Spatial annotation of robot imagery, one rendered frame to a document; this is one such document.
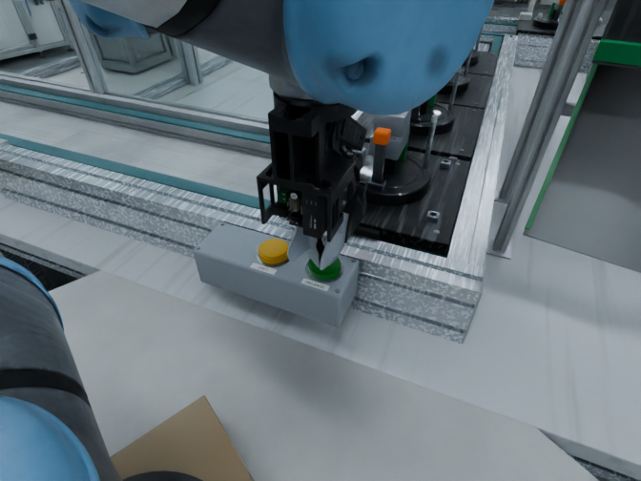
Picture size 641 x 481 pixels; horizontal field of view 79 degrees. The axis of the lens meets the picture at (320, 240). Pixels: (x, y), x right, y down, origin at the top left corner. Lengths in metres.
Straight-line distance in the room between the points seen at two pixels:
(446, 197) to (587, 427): 0.33
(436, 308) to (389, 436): 0.16
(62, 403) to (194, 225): 0.40
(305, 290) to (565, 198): 0.34
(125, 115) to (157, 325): 0.58
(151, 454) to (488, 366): 0.39
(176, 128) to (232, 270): 0.50
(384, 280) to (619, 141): 0.32
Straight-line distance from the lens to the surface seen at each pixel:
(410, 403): 0.51
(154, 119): 0.98
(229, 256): 0.52
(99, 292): 0.68
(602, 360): 0.63
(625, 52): 0.48
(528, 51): 1.75
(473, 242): 0.56
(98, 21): 0.24
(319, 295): 0.47
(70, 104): 1.17
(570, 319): 0.66
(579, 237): 0.56
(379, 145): 0.55
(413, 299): 0.52
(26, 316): 0.32
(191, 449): 0.44
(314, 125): 0.30
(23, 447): 0.22
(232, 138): 0.86
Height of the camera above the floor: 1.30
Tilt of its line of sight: 40 degrees down
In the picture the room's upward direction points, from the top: straight up
